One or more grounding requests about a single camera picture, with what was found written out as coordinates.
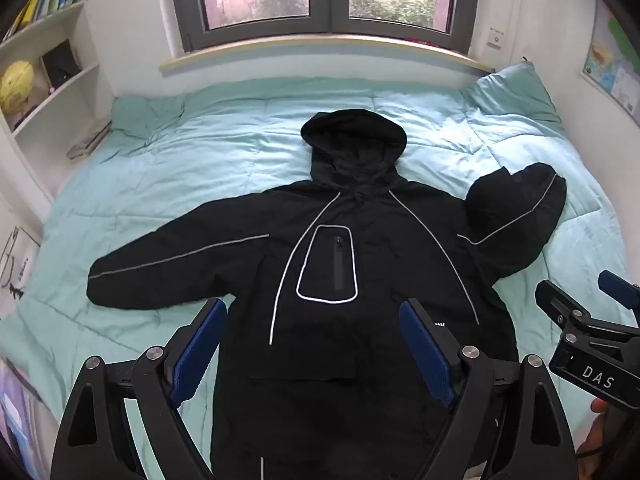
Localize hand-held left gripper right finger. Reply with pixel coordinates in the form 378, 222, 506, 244
398, 298, 581, 480

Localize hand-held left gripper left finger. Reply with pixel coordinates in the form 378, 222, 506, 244
50, 297, 231, 480

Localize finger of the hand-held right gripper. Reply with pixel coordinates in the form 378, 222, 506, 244
598, 270, 640, 328
534, 279, 640, 356

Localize black hooded jacket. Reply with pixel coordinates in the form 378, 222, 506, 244
86, 108, 568, 480

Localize person's right hand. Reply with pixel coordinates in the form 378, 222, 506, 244
575, 397, 640, 480

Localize calligraphy scroll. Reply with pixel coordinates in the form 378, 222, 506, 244
0, 225, 41, 313

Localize teal quilt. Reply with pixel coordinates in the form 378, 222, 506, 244
0, 62, 633, 480

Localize small stack of books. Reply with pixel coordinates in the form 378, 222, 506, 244
66, 121, 112, 161

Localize white bookshelf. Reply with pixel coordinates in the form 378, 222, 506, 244
0, 0, 116, 201

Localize wooden window sill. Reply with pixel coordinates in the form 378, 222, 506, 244
159, 35, 496, 77

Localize yellow globe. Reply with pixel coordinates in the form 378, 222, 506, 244
0, 60, 35, 112

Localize framed wall map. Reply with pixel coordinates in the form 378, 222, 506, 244
582, 0, 640, 126

